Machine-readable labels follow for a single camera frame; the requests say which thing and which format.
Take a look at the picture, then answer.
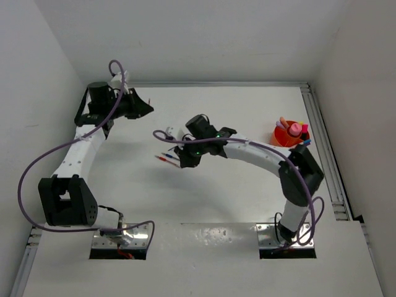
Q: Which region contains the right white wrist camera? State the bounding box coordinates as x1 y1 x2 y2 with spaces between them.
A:
165 126 186 145

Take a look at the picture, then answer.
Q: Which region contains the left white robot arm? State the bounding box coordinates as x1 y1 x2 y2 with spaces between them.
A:
38 82 154 231

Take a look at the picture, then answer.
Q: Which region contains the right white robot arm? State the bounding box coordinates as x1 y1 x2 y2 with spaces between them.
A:
166 114 324 243

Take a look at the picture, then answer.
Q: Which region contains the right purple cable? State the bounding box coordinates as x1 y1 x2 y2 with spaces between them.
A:
152 129 325 251

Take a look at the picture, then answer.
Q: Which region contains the pink glue bottle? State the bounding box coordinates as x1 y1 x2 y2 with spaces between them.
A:
288 123 302 137

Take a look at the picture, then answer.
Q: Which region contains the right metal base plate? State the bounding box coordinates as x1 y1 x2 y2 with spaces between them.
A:
256 223 314 249

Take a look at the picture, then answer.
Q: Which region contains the red ballpoint pen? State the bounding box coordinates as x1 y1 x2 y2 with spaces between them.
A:
155 155 180 168

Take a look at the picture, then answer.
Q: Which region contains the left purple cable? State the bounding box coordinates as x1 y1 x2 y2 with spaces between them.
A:
17 59 155 248

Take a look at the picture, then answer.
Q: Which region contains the metal base plate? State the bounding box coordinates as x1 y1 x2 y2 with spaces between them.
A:
256 223 314 249
92 224 151 249

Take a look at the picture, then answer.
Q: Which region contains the purple cable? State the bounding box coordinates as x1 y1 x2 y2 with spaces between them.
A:
17 59 155 248
152 129 325 251

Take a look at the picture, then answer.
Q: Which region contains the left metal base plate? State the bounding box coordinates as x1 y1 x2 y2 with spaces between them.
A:
92 224 151 249

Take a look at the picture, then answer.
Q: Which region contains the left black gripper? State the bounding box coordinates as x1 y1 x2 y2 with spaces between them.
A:
105 88 153 119

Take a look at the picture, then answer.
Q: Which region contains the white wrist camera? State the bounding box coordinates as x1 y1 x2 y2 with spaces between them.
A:
109 71 129 92
165 126 186 145

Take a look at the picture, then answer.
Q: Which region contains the pink black highlighter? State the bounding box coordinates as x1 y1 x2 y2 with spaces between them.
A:
301 124 309 141

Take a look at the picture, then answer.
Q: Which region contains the blue ballpoint pen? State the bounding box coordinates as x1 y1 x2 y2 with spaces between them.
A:
163 153 179 161

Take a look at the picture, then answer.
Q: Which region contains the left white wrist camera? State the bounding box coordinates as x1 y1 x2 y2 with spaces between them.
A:
109 71 129 92

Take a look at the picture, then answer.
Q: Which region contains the lilac marker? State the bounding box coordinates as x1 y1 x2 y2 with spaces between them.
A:
276 121 286 130

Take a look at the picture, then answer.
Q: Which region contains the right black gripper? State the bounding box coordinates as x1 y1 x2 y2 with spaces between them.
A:
174 136 208 167

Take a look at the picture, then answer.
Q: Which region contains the orange divided container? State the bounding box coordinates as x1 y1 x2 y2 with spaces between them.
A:
270 120 310 147

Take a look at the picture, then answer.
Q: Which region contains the grey orange marker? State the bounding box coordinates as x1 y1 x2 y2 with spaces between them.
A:
279 117 289 129

